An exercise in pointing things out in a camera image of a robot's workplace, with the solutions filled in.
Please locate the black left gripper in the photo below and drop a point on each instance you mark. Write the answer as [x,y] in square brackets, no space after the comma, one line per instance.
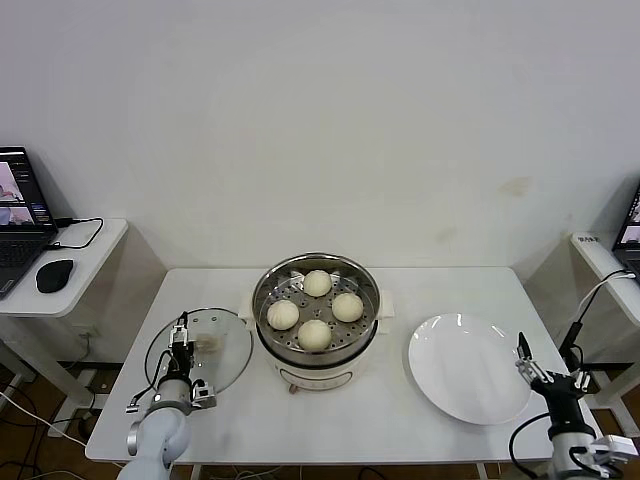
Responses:
[180,365]

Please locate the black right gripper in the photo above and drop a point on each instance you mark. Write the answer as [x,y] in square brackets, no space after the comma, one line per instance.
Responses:
[560,395]

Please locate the round glass pot lid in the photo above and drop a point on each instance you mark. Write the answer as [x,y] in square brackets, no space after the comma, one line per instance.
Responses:
[230,360]

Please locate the white steamed baozi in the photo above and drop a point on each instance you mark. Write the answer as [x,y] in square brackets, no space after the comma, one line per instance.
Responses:
[317,283]
[314,335]
[347,307]
[283,315]

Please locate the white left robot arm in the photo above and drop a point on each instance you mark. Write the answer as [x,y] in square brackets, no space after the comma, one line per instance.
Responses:
[160,435]

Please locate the perforated steel steamer basket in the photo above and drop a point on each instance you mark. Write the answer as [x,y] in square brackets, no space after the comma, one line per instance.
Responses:
[350,330]

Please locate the white round plate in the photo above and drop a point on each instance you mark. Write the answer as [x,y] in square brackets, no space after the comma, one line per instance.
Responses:
[460,370]

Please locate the white table leg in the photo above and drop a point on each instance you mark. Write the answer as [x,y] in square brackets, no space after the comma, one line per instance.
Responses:
[482,471]
[196,473]

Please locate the black computer mouse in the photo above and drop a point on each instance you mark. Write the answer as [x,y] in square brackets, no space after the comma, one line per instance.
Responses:
[55,275]

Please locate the small printed label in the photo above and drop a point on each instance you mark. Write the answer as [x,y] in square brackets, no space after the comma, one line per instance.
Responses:
[588,239]

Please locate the cream electric cooking pot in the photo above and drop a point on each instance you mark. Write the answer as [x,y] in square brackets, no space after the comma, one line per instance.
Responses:
[320,375]

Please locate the black open laptop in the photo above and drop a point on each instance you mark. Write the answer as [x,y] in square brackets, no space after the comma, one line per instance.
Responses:
[631,245]
[20,250]

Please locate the white wall outlet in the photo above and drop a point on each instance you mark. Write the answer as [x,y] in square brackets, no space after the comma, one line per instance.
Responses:
[86,331]

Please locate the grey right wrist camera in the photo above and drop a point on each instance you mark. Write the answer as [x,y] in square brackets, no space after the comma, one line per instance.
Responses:
[612,447]

